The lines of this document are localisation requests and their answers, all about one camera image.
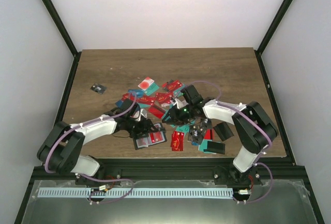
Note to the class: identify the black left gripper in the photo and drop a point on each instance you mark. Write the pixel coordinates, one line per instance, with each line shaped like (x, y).
(145, 128)

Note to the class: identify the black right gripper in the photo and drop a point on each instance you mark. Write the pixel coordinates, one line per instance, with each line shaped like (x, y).
(175, 118)

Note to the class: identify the red vip card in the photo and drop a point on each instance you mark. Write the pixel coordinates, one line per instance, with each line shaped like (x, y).
(177, 141)
(142, 142)
(157, 138)

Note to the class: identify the black leather card holder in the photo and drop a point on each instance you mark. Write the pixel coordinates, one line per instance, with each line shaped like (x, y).
(164, 133)

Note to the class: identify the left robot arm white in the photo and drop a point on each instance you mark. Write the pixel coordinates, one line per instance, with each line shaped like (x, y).
(61, 151)

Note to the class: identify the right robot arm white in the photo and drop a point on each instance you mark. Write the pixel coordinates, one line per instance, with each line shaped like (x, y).
(254, 127)

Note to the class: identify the red VIP card bottom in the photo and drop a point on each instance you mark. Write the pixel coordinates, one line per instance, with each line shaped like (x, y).
(177, 141)

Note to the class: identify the teal card right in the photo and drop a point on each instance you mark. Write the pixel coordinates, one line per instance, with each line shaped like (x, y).
(178, 92)

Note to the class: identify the teal card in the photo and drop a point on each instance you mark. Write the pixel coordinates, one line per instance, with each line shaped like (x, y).
(178, 92)
(151, 89)

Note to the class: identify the teal card top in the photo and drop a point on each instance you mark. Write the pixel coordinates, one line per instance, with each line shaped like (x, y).
(151, 89)

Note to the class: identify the blue card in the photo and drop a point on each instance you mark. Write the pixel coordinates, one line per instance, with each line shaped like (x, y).
(136, 92)

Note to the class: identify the white card red circle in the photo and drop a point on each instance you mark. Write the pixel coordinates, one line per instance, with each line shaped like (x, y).
(146, 83)

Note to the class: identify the black box on cards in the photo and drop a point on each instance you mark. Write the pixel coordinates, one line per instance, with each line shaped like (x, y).
(215, 147)

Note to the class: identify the black VIP card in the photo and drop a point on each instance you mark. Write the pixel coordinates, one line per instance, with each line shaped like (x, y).
(98, 88)

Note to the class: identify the light blue slotted cable duct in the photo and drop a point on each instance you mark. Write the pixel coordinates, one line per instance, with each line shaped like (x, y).
(208, 193)

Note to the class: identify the black frame post right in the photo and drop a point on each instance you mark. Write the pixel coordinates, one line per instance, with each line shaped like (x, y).
(273, 26)

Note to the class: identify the black frame post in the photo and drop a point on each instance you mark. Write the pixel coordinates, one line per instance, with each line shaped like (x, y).
(60, 26)
(273, 26)

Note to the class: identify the black frame post left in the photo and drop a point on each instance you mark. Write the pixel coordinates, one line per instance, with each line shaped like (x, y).
(60, 26)

